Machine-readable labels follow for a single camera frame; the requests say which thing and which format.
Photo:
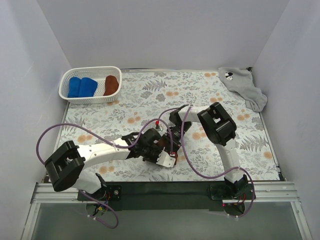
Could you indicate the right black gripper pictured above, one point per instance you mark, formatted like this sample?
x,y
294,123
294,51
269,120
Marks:
x,y
175,141

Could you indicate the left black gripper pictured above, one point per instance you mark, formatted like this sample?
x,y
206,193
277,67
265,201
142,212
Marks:
x,y
165,145

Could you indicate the brown towel pile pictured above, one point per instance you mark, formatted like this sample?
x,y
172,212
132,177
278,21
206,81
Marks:
x,y
165,142

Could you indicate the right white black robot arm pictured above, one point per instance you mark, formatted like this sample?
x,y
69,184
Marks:
x,y
220,129

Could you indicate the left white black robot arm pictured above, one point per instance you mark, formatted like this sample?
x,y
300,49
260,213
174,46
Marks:
x,y
66,166

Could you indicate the floral patterned table mat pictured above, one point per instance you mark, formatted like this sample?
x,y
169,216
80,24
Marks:
x,y
149,95

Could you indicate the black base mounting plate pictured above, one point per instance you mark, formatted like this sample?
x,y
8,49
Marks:
x,y
169,195

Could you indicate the grey cloth in corner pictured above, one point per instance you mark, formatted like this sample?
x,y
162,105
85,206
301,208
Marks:
x,y
241,81

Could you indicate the right blue rolled towel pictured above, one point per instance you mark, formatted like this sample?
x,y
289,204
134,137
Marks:
x,y
87,87

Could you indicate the blue rolled towel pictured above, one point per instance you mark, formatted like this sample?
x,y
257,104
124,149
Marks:
x,y
87,87
74,87

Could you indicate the white perforated plastic basket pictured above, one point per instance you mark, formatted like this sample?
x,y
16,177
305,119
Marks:
x,y
98,74

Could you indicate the left blue rolled towel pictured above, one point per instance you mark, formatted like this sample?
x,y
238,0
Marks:
x,y
74,87

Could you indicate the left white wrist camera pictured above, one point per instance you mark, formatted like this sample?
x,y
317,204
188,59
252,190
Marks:
x,y
166,159

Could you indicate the aluminium frame rail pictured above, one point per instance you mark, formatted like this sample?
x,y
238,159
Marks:
x,y
265,191

